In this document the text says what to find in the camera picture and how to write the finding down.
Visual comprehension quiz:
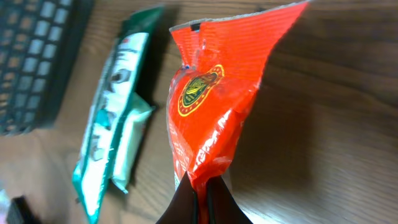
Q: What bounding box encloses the green 3M gloves pack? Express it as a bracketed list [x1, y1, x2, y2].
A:
[72, 5, 164, 223]

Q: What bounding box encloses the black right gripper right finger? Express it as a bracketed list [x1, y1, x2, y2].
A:
[206, 176, 252, 224]

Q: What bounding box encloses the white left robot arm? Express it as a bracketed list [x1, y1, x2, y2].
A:
[6, 196, 42, 224]

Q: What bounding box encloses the grey plastic mesh basket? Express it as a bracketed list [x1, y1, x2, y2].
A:
[1, 0, 95, 136]

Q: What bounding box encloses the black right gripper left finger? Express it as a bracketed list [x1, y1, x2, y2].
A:
[156, 173, 198, 224]

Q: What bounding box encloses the red Hacks candy bag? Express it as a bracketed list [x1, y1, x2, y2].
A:
[167, 1, 307, 223]

